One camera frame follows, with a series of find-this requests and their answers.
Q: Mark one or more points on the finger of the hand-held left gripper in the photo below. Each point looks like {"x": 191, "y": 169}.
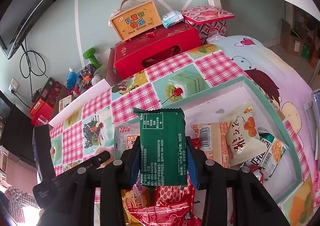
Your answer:
{"x": 102, "y": 157}

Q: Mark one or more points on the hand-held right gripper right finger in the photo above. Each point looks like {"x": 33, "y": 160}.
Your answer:
{"x": 192, "y": 171}

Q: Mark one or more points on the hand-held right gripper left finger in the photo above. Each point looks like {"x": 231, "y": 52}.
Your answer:
{"x": 136, "y": 168}

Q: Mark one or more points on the clear packet with orange label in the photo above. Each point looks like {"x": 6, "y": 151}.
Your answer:
{"x": 123, "y": 138}

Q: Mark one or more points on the red patterned snack packet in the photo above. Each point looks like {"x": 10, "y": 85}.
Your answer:
{"x": 172, "y": 194}

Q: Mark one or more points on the yellow bread packet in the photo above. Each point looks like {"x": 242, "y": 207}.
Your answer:
{"x": 137, "y": 201}

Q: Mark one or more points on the dark green snack packet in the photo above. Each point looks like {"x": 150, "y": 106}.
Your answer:
{"x": 162, "y": 146}

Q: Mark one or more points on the beige bread packet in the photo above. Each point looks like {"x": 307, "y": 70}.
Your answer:
{"x": 212, "y": 141}

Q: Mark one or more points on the red crinkled snack packet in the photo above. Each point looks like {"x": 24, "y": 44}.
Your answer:
{"x": 172, "y": 217}

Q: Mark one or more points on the white pastry packet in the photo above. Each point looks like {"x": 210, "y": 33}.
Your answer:
{"x": 242, "y": 138}

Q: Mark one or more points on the teal-rimmed white tray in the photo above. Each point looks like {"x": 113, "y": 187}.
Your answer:
{"x": 217, "y": 101}

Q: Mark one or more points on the green and white cracker packet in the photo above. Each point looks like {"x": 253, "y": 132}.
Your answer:
{"x": 271, "y": 158}

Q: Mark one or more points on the person's left forearm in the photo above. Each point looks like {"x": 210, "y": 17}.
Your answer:
{"x": 22, "y": 201}

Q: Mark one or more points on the clear plastic box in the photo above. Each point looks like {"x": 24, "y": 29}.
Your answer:
{"x": 41, "y": 121}

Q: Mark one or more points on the white printed carton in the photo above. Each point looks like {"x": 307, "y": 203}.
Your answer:
{"x": 65, "y": 103}

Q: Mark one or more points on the black power adapter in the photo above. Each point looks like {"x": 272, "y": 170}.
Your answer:
{"x": 36, "y": 94}

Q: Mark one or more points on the clear plastic bottle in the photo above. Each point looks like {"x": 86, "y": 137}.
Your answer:
{"x": 97, "y": 77}

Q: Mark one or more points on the blue plastic bottle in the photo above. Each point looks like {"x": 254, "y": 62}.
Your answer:
{"x": 70, "y": 79}

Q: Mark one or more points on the pile of small toys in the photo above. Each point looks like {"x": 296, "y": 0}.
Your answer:
{"x": 86, "y": 77}

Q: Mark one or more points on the green dumbbell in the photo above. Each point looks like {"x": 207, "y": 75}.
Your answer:
{"x": 91, "y": 57}

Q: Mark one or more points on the pink checked printed tablecloth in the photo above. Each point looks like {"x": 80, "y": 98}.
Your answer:
{"x": 212, "y": 66}

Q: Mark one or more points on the large red gift box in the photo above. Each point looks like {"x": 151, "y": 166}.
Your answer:
{"x": 155, "y": 48}

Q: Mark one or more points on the white phone stand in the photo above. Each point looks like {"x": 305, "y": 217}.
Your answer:
{"x": 309, "y": 113}

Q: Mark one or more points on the red patterned box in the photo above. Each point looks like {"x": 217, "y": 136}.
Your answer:
{"x": 212, "y": 31}

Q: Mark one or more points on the smartphone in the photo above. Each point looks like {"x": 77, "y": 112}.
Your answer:
{"x": 317, "y": 103}

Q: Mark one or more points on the wet wipes packet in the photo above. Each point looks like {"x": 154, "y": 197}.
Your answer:
{"x": 172, "y": 19}

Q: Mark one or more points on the black television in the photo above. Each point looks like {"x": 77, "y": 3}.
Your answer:
{"x": 37, "y": 3}

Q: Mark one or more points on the cardboard box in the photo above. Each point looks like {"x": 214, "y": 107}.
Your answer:
{"x": 291, "y": 37}

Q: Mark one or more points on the wall socket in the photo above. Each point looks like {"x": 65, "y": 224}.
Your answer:
{"x": 13, "y": 85}

